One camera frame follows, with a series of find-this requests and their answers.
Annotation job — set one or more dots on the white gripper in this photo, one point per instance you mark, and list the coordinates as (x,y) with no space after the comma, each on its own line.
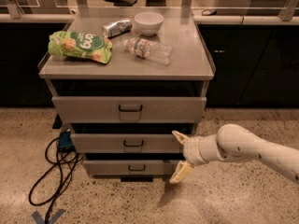
(191,150)

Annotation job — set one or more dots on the grey drawer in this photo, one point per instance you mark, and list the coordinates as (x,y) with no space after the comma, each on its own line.
(126,143)
(121,168)
(87,109)

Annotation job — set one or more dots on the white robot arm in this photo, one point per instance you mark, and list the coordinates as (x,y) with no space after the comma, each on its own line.
(234,143)

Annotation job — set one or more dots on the grey bottom drawer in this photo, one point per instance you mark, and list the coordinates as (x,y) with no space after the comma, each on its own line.
(121,168)

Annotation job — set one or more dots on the grey drawer cabinet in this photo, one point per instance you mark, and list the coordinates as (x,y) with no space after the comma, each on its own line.
(126,75)

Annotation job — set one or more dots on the grey top drawer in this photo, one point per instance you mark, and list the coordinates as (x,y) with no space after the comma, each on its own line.
(87,109)

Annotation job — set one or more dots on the clear plastic water bottle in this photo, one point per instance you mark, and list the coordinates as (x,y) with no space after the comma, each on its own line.
(150,50)

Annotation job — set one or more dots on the blue power adapter box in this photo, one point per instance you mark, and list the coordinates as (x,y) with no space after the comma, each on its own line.
(64,142)

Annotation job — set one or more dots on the white bowl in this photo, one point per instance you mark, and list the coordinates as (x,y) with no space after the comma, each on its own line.
(148,23)

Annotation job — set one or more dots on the silver soda can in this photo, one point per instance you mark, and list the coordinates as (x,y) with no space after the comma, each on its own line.
(117,28)

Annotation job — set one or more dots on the green chip bag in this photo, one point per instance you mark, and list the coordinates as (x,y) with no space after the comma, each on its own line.
(81,45)

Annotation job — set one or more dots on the black office chair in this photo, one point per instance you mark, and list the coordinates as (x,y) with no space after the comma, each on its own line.
(122,3)

